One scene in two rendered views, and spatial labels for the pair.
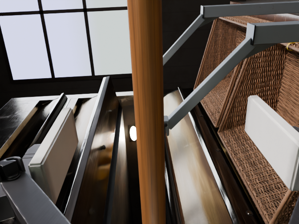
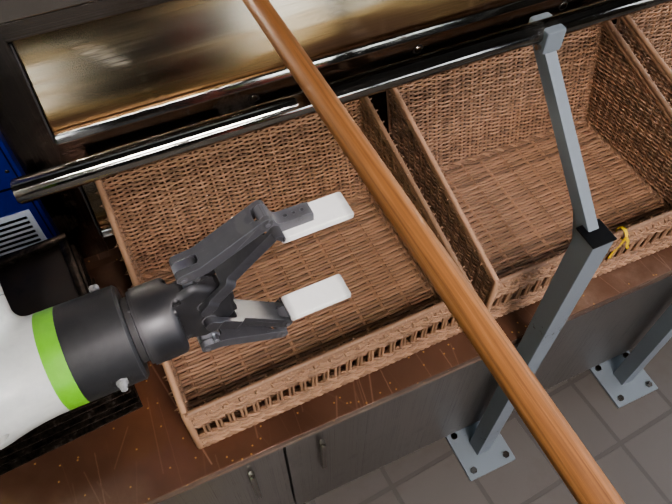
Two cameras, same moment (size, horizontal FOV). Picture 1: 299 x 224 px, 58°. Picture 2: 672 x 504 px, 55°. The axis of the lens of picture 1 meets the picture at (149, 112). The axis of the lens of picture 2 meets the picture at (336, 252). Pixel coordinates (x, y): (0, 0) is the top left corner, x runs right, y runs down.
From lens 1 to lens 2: 0.56 m
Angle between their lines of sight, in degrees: 62
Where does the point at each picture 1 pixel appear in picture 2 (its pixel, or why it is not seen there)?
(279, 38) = (570, 256)
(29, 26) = not seen: outside the picture
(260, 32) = (584, 247)
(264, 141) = (315, 291)
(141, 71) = (405, 236)
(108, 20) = not seen: outside the picture
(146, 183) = (349, 151)
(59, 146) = (308, 228)
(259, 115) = (330, 296)
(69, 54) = not seen: outside the picture
